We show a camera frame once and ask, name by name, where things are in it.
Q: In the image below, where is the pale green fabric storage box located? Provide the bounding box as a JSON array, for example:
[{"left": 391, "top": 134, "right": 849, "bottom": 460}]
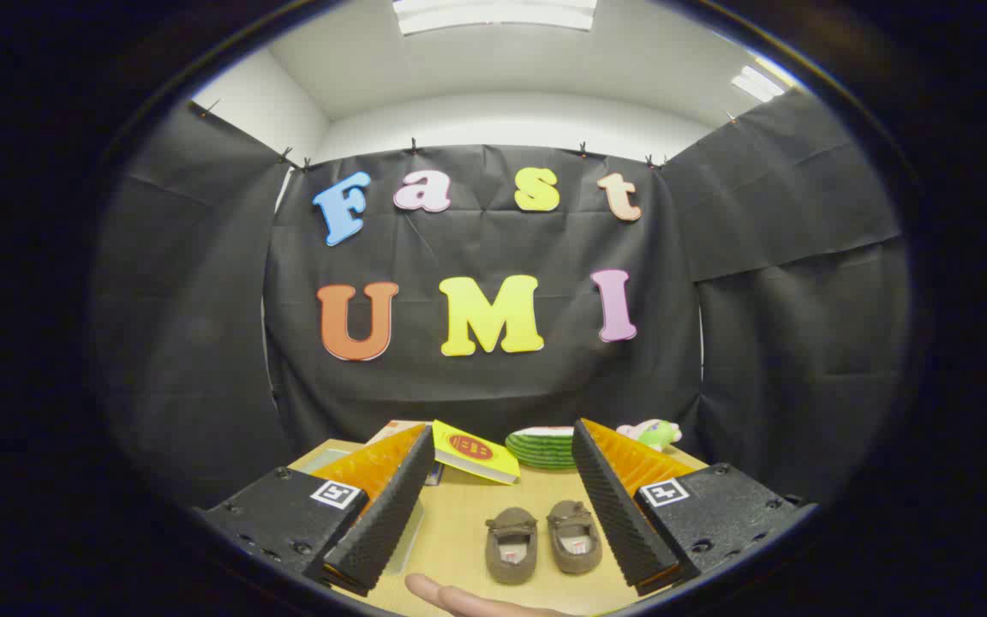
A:
[{"left": 292, "top": 444, "right": 428, "bottom": 577}]

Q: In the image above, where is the pink and green plush toy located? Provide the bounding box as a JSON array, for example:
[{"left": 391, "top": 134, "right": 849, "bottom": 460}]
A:
[{"left": 616, "top": 419, "right": 683, "bottom": 452}]

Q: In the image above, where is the beige cover book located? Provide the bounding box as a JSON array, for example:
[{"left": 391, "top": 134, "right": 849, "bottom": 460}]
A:
[{"left": 365, "top": 419, "right": 433, "bottom": 446}]

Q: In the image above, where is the large ceiling light panel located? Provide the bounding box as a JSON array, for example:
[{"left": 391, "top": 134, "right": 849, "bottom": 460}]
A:
[{"left": 392, "top": 0, "right": 598, "bottom": 36}]

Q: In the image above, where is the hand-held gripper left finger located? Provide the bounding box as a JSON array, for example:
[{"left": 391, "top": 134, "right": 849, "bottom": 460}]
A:
[{"left": 202, "top": 422, "right": 436, "bottom": 598}]

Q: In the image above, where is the small ceiling light panel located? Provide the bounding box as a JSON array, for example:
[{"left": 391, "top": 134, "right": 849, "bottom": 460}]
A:
[{"left": 731, "top": 64, "right": 787, "bottom": 103}]

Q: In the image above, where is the black backdrop cloth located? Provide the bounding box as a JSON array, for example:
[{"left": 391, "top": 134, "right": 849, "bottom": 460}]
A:
[{"left": 91, "top": 86, "right": 914, "bottom": 515}]

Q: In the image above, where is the brown fuzzy shoe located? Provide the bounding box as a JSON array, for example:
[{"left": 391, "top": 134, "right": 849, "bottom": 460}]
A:
[
  {"left": 545, "top": 500, "right": 604, "bottom": 575},
  {"left": 485, "top": 507, "right": 539, "bottom": 585}
]

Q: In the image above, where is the yellow book with red circle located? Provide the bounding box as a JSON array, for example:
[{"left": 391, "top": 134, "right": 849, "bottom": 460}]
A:
[{"left": 432, "top": 419, "right": 522, "bottom": 486}]

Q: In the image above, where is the watermelon slice plush toy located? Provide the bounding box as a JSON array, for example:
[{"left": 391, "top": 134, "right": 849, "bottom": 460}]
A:
[{"left": 505, "top": 426, "right": 578, "bottom": 470}]

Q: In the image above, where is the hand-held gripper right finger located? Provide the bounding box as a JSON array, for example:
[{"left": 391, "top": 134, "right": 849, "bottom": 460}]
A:
[{"left": 571, "top": 417, "right": 820, "bottom": 598}]

